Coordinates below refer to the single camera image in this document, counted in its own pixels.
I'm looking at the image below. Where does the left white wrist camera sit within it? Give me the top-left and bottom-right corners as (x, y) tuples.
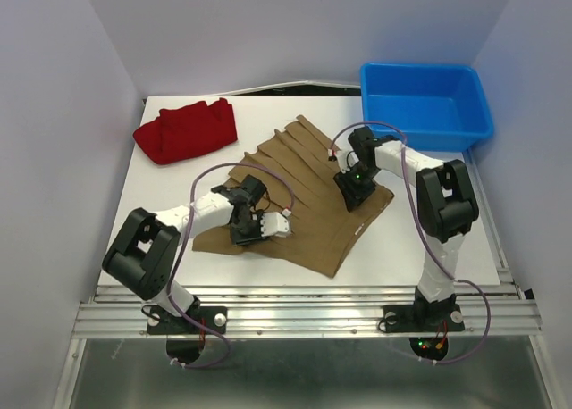
(260, 212), (291, 238)

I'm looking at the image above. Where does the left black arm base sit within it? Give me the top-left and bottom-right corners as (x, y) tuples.
(140, 304), (228, 336)

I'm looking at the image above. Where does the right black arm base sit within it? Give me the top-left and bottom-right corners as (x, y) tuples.
(377, 291), (465, 334)

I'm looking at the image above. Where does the blue plastic bin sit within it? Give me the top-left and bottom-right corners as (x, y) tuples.
(360, 63), (494, 152)

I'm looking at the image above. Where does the aluminium mounting rail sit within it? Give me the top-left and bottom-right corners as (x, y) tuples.
(72, 284), (543, 339)

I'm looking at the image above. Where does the tan skirt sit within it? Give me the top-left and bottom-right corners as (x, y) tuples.
(192, 115), (394, 278)

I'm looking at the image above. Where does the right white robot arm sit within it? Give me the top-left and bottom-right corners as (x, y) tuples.
(327, 123), (479, 329)

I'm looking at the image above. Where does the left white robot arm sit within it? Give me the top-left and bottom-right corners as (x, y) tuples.
(102, 175), (267, 332)

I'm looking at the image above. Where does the red skirt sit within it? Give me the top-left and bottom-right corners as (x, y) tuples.
(133, 98), (238, 165)

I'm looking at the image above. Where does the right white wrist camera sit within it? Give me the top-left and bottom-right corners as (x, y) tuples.
(328, 149), (358, 173)

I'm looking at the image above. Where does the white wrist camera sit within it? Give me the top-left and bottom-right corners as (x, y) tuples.
(260, 212), (291, 238)
(328, 149), (358, 173)

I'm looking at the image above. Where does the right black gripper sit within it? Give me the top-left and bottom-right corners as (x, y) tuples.
(333, 163), (379, 210)

